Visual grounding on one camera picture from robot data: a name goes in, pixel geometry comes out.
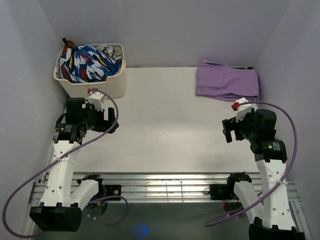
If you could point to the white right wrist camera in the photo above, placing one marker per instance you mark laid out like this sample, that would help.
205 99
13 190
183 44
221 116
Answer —
241 109

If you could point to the blue white red patterned trousers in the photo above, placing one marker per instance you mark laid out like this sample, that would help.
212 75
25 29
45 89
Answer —
86 64

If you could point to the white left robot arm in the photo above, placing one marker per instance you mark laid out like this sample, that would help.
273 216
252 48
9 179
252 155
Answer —
60 209

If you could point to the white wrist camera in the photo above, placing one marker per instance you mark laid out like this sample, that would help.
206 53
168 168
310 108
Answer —
241 109
97 100

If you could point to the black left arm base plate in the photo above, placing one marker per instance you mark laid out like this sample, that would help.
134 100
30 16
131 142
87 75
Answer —
113 190

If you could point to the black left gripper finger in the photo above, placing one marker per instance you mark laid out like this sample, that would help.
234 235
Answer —
111 115
112 130

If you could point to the folded purple trousers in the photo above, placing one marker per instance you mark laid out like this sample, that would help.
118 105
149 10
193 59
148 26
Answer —
225 83

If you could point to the black white newsprint trousers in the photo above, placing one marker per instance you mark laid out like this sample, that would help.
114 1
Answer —
114 53

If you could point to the orange camouflage trousers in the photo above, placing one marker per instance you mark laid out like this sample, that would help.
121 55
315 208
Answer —
67 45

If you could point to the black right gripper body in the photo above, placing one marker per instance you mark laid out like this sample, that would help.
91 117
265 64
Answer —
244 129

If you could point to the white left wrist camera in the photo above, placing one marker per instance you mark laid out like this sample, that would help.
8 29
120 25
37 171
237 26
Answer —
97 100

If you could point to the cream perforated laundry basket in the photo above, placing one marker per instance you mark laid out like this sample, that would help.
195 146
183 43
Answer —
115 86

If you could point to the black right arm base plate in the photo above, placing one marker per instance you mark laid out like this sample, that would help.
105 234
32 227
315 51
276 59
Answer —
218 192

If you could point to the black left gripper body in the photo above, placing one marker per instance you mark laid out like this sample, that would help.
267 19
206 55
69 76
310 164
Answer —
94 119

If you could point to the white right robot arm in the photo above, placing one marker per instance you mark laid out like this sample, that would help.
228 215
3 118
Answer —
270 219

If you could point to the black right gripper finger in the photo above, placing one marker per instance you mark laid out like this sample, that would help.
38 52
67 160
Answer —
228 136
228 124

